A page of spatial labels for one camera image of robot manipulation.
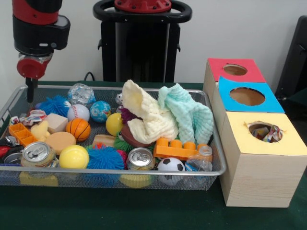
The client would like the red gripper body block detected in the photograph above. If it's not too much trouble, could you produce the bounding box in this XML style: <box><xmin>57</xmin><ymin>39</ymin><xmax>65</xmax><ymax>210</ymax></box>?
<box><xmin>16</xmin><ymin>54</ymin><xmax>53</xmax><ymax>80</ymax></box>

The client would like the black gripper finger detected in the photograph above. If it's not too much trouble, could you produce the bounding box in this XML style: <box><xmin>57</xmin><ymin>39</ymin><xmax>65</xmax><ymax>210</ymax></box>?
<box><xmin>25</xmin><ymin>77</ymin><xmax>38</xmax><ymax>103</ymax></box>

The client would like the red white blue cloth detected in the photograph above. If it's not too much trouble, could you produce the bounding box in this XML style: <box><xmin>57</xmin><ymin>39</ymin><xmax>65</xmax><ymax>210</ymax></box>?
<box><xmin>9</xmin><ymin>109</ymin><xmax>47</xmax><ymax>127</ymax></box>

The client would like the cream waffle cloth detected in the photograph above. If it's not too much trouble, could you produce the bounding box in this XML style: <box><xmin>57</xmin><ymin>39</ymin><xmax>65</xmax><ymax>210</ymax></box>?
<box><xmin>121</xmin><ymin>79</ymin><xmax>179</xmax><ymax>144</ymax></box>

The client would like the light teal waffle cloth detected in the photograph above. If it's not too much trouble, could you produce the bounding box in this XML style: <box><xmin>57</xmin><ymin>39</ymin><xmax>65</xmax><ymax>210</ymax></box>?
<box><xmin>157</xmin><ymin>83</ymin><xmax>214</xmax><ymax>144</ymax></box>

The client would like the wooden box with three holes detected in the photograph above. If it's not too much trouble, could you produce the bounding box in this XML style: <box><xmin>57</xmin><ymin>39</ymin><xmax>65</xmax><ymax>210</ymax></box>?
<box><xmin>202</xmin><ymin>58</ymin><xmax>307</xmax><ymax>208</ymax></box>

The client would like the blue spiky rubber ball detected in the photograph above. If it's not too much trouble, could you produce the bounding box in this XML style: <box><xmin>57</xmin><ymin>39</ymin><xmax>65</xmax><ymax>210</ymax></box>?
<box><xmin>86</xmin><ymin>143</ymin><xmax>127</xmax><ymax>171</ymax></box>
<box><xmin>35</xmin><ymin>95</ymin><xmax>72</xmax><ymax>116</ymax></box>

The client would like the white toy baseball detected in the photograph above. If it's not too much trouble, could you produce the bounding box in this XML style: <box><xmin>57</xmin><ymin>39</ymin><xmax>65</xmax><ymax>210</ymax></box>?
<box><xmin>67</xmin><ymin>104</ymin><xmax>91</xmax><ymax>122</ymax></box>

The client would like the orange toy basketball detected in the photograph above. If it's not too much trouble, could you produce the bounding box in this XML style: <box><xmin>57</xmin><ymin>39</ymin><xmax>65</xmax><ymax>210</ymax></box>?
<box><xmin>65</xmin><ymin>117</ymin><xmax>92</xmax><ymax>142</ymax></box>

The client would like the blue and green globe ball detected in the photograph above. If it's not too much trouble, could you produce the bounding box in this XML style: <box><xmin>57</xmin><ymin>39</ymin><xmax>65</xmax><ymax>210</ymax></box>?
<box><xmin>90</xmin><ymin>100</ymin><xmax>112</xmax><ymax>123</ymax></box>

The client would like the yellow smooth ball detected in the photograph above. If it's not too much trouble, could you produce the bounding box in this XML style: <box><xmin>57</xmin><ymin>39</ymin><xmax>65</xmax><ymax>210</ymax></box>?
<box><xmin>59</xmin><ymin>145</ymin><xmax>90</xmax><ymax>169</ymax></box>

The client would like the orange toy building block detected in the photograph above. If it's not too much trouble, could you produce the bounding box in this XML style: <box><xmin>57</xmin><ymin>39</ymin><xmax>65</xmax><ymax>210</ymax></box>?
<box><xmin>153</xmin><ymin>138</ymin><xmax>213</xmax><ymax>161</ymax></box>

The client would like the black and white soccer ball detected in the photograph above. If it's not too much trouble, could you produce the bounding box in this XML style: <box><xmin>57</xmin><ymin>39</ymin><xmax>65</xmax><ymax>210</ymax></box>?
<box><xmin>157</xmin><ymin>157</ymin><xmax>186</xmax><ymax>185</ymax></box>

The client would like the black upright panel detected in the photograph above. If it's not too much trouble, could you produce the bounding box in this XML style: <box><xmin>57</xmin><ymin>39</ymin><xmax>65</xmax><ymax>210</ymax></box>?
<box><xmin>275</xmin><ymin>15</ymin><xmax>307</xmax><ymax>98</ymax></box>

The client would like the dark green side table cloth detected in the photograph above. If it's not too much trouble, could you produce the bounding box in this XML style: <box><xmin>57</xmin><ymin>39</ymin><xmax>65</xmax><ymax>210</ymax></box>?
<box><xmin>289</xmin><ymin>90</ymin><xmax>307</xmax><ymax>103</ymax></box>

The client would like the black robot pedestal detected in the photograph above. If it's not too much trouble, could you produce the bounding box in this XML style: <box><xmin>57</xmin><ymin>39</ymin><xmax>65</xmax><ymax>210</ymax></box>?
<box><xmin>93</xmin><ymin>0</ymin><xmax>193</xmax><ymax>83</ymax></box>

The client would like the shallow wire mesh bin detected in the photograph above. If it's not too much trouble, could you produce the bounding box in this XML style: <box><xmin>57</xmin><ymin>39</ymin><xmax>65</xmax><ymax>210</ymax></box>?
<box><xmin>0</xmin><ymin>85</ymin><xmax>227</xmax><ymax>191</ymax></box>

